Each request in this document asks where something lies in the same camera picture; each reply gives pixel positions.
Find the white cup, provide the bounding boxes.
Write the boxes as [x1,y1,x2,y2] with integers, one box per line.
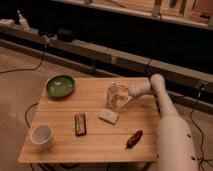
[30,124,55,149]

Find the red brown packet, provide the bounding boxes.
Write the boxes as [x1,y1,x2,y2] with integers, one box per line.
[126,130,143,149]

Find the beige sponge block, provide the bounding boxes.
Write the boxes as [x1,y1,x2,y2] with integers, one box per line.
[99,109,119,124]

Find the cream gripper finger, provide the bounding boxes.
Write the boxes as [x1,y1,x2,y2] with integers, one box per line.
[117,96,131,107]
[116,84,128,91]

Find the black cable right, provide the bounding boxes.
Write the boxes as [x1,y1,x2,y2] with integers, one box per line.
[169,83,213,171]

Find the black floor cable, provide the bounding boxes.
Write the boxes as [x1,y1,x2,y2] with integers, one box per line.
[0,46,46,76]

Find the wooden table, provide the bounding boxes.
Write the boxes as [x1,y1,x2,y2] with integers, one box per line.
[18,78,159,163]

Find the green bowl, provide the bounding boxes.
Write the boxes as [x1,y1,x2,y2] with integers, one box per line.
[46,75,75,98]

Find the white labelled bottle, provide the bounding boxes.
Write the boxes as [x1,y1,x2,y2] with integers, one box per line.
[106,82,122,108]

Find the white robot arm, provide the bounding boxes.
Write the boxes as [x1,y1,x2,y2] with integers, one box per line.
[122,74,199,171]

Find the brown chocolate bar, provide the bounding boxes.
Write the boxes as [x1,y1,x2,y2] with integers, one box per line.
[75,113,87,136]

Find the black box on ledge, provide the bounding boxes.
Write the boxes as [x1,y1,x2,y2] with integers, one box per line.
[57,29,76,42]

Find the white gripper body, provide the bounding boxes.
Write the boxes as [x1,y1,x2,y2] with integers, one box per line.
[128,83,151,98]

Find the white spray bottle background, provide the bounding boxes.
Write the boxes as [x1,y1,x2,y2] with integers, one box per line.
[17,11,30,31]

